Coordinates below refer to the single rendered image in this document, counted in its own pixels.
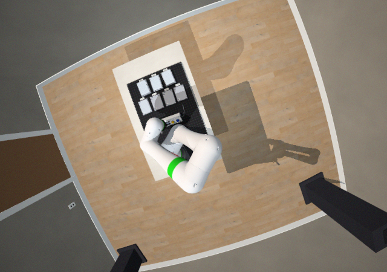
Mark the white control panel with coloured buttons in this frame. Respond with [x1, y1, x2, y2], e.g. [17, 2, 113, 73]
[162, 113, 184, 126]

